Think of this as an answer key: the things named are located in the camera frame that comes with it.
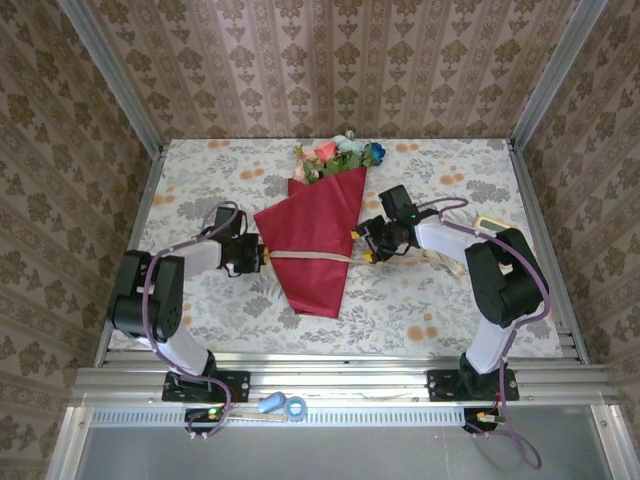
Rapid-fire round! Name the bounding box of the cream printed ribbon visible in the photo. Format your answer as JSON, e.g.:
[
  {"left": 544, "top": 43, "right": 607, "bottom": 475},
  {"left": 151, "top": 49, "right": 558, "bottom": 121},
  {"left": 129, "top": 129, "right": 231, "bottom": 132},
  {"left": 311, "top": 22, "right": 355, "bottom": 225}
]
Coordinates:
[{"left": 264, "top": 247, "right": 467, "bottom": 277}]

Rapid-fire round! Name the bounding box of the red wrapping paper sheet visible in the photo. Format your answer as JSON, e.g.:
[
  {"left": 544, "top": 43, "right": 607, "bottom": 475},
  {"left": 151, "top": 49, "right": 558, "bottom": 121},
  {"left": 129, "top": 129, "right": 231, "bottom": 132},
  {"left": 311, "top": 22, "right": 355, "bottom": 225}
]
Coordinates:
[{"left": 253, "top": 167, "right": 370, "bottom": 319}]

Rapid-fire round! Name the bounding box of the peach fake flower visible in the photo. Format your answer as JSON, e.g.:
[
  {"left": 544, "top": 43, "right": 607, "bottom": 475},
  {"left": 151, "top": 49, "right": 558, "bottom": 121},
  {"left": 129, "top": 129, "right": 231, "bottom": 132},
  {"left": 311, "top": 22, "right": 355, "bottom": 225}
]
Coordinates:
[{"left": 292, "top": 143, "right": 324, "bottom": 185}]

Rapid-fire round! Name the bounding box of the pale teal fake flower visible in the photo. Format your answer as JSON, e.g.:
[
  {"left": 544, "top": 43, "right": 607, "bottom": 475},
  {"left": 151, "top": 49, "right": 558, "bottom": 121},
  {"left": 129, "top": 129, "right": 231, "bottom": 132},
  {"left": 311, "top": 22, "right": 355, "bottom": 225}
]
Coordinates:
[{"left": 332, "top": 128, "right": 366, "bottom": 171}]

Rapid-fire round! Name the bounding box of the coral fake flower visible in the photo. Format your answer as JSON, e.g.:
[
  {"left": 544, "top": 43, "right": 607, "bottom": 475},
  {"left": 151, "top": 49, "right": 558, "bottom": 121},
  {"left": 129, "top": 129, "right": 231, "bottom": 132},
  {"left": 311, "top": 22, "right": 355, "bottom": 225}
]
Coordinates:
[{"left": 313, "top": 140, "right": 346, "bottom": 176}]

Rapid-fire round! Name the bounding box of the floral table cover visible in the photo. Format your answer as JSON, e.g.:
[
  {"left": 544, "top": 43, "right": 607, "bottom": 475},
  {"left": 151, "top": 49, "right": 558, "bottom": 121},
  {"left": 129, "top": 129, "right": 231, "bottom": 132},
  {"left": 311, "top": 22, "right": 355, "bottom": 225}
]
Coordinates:
[{"left": 107, "top": 137, "right": 566, "bottom": 359}]

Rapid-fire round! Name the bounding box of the yellow calculator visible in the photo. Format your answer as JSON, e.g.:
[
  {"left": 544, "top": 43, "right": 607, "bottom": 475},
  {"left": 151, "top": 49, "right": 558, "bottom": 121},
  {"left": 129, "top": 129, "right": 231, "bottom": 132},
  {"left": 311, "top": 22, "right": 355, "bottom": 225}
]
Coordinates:
[{"left": 473, "top": 214, "right": 516, "bottom": 236}]

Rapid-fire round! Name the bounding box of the blue cylinder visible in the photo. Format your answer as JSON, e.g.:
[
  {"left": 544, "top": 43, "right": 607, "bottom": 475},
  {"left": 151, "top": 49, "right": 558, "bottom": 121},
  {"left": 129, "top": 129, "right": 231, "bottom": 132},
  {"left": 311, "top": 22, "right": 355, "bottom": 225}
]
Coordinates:
[{"left": 258, "top": 391, "right": 287, "bottom": 414}]

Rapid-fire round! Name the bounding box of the black controller box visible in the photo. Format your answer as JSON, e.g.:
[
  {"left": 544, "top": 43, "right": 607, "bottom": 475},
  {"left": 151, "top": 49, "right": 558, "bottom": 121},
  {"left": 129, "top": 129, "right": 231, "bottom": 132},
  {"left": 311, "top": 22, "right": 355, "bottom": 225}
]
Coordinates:
[
  {"left": 184, "top": 407, "right": 226, "bottom": 434},
  {"left": 463, "top": 407, "right": 504, "bottom": 434}
]

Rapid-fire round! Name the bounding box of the grey metal panel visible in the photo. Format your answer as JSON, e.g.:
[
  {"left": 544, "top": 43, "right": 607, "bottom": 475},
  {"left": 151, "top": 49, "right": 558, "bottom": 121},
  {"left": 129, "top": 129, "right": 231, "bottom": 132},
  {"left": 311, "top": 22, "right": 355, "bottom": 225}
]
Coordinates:
[{"left": 74, "top": 424, "right": 616, "bottom": 480}]

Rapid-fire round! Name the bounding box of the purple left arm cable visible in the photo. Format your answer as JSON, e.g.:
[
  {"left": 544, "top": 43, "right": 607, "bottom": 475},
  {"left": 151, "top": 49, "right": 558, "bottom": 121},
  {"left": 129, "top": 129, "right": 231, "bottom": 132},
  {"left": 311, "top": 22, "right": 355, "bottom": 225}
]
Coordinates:
[{"left": 142, "top": 200, "right": 249, "bottom": 441}]

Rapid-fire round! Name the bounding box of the aluminium frame rail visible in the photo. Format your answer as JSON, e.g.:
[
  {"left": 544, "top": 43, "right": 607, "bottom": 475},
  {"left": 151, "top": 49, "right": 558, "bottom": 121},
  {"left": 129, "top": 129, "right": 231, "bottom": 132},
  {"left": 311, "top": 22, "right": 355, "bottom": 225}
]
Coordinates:
[{"left": 69, "top": 352, "right": 619, "bottom": 407}]

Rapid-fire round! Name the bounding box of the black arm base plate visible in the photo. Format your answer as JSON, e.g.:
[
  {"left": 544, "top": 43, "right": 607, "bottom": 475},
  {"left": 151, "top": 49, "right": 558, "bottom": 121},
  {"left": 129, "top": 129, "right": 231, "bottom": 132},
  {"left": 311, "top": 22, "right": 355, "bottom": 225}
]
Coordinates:
[
  {"left": 162, "top": 370, "right": 251, "bottom": 404},
  {"left": 427, "top": 369, "right": 520, "bottom": 403}
]

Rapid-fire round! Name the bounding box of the slotted cable duct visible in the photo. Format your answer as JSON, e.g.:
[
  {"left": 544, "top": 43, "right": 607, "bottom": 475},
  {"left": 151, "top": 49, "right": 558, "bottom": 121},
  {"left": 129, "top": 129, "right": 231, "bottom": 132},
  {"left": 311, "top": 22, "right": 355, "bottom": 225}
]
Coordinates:
[{"left": 89, "top": 405, "right": 596, "bottom": 429}]

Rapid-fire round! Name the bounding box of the aluminium frame post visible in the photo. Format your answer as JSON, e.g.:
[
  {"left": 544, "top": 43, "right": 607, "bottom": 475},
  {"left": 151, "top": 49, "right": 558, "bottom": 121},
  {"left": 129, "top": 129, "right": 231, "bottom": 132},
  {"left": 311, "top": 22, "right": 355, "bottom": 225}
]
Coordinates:
[
  {"left": 56, "top": 0, "right": 167, "bottom": 157},
  {"left": 509, "top": 0, "right": 609, "bottom": 149}
]

